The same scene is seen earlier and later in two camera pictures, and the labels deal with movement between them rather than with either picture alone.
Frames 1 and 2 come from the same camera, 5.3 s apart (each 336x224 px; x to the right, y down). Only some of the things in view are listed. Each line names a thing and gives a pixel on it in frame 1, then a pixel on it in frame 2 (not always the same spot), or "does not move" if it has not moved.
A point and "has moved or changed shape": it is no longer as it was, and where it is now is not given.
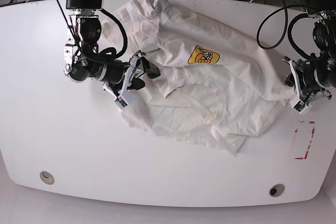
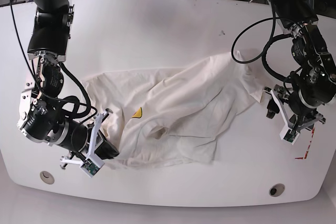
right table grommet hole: x=276 y=190 does not move
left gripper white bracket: x=124 y=97 → x=92 y=164
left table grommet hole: x=46 y=177 does not move
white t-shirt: x=210 y=80 has moved or changed shape
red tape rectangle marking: x=295 y=130 does not move
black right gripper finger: x=290 y=81 → x=272 y=108
